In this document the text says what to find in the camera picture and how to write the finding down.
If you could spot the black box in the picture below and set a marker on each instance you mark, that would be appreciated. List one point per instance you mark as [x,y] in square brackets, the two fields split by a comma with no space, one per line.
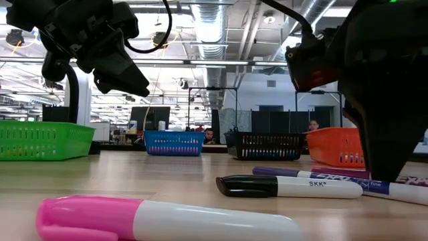
[55,115]

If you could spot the silver ventilation duct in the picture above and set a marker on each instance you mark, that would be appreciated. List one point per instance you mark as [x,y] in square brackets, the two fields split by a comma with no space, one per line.
[210,30]
[321,8]

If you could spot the orange plastic basket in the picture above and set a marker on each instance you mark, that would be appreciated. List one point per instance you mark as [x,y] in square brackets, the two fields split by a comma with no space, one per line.
[334,147]

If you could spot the black cap SKK marker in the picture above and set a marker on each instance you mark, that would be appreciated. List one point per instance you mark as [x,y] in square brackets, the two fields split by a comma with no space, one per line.
[250,185]

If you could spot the black plastic basket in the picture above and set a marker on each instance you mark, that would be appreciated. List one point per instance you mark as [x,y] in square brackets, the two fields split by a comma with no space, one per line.
[264,145]

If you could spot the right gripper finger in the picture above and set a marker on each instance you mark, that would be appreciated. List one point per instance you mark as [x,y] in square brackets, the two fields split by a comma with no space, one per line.
[384,134]

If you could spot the person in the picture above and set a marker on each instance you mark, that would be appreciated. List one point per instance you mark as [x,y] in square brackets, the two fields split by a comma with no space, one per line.
[209,135]
[313,125]

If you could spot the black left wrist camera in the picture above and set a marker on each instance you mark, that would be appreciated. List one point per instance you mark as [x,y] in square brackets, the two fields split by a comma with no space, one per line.
[127,20]

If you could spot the black ceiling device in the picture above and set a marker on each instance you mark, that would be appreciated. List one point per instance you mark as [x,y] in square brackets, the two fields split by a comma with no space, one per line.
[160,38]
[15,37]

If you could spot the purple thin Expo marker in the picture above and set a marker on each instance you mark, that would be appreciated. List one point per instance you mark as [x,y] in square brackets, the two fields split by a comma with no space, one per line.
[277,171]

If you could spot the black computer monitor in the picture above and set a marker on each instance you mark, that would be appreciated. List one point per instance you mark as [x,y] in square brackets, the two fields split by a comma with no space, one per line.
[157,117]

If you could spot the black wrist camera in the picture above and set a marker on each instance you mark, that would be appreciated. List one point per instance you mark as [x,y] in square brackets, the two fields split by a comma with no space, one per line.
[127,20]
[311,63]

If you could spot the white wipes canister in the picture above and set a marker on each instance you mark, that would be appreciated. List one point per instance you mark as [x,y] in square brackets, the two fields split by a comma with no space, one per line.
[162,125]
[133,126]

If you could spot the white light bar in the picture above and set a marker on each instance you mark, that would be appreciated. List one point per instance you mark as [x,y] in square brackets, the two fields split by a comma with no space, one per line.
[217,62]

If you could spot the blue plastic basket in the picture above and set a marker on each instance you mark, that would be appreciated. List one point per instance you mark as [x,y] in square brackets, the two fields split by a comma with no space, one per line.
[174,142]

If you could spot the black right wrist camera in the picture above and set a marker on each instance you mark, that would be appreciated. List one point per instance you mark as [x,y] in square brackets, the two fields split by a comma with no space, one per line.
[311,63]

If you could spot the white cabinet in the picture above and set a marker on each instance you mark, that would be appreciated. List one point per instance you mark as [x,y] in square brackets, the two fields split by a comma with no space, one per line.
[98,130]

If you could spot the black partition panels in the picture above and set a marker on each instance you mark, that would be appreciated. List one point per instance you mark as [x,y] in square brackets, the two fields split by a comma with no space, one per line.
[277,120]

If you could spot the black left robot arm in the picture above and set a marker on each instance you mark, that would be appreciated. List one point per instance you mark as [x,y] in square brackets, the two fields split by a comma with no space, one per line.
[20,13]

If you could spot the pink cap white marker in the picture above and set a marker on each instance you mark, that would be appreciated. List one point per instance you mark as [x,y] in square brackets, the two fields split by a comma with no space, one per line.
[167,221]

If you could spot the green plastic basket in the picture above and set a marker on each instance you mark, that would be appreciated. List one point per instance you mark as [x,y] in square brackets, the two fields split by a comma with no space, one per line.
[40,140]

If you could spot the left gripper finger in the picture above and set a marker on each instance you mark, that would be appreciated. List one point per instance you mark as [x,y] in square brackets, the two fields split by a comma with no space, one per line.
[123,70]
[100,86]

